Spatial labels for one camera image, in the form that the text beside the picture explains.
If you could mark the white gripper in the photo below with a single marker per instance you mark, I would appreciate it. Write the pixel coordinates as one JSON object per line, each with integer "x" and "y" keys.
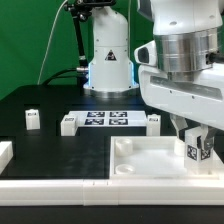
{"x": 201, "y": 100}

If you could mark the white square table top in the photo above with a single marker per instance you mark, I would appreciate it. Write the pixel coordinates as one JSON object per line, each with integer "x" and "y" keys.
{"x": 143, "y": 157}

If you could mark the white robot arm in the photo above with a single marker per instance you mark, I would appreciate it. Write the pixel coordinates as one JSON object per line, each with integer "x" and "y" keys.
{"x": 181, "y": 70}

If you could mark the white marker plate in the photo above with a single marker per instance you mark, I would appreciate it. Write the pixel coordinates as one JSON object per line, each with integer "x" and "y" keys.
{"x": 110, "y": 118}

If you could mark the white U-shaped fence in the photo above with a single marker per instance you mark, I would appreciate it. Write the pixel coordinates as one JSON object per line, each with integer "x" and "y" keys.
{"x": 109, "y": 191}

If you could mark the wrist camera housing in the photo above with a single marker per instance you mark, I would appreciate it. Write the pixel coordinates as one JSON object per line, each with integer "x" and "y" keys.
{"x": 146, "y": 54}

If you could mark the black camera stand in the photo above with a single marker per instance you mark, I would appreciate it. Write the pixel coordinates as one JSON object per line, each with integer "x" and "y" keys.
{"x": 80, "y": 11}

